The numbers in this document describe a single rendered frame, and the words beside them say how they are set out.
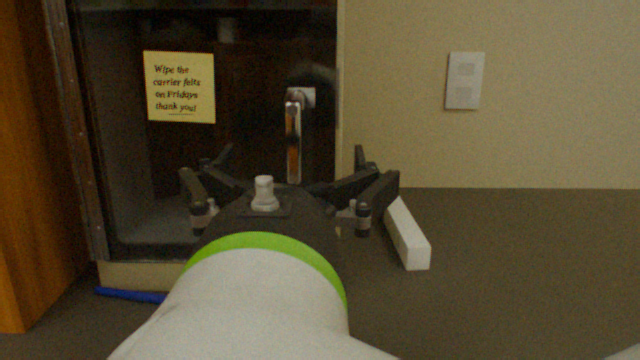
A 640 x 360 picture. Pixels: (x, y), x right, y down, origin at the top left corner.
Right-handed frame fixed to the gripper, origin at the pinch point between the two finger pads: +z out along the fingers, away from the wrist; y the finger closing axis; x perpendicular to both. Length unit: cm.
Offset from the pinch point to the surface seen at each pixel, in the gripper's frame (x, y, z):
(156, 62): -9.6, 15.2, 4.4
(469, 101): 2, -33, 48
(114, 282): 19.2, 24.8, 5.7
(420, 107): 4, -23, 49
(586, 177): 19, -60, 49
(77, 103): -5.1, 24.8, 4.5
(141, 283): 19.3, 21.1, 5.7
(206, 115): -3.8, 10.1, 4.4
